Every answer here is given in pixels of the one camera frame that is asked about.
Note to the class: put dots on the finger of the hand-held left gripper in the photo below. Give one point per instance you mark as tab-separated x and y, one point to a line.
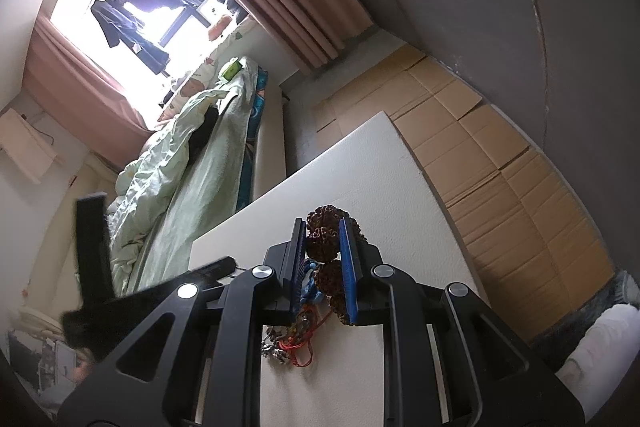
217	268
92	247

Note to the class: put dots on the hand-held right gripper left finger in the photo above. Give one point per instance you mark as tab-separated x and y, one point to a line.
298	259

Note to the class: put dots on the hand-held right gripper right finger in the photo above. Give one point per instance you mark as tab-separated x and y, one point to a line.
348	274

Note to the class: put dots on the pile of household goods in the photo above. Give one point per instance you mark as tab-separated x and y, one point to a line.
42	352

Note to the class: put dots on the light green blanket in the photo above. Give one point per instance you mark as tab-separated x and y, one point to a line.
190	167

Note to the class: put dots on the white air conditioner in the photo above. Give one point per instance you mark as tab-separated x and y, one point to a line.
27	144

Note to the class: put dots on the black cloth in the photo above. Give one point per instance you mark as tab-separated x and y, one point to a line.
205	129

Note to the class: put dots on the blue patterned bedsheet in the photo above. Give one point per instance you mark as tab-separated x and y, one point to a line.
252	117

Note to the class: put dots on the short pink curtain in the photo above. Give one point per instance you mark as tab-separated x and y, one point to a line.
85	82

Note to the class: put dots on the flattened cardboard boxes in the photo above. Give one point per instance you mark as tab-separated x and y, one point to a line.
500	187

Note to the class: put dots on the floral pillow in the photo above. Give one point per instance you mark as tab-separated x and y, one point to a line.
195	82

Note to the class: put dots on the small green box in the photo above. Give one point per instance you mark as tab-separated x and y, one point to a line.
232	68

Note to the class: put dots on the person's white trouser leg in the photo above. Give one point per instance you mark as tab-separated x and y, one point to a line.
605	347

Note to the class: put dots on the grey fluffy rug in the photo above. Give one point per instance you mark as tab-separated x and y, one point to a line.
622	289

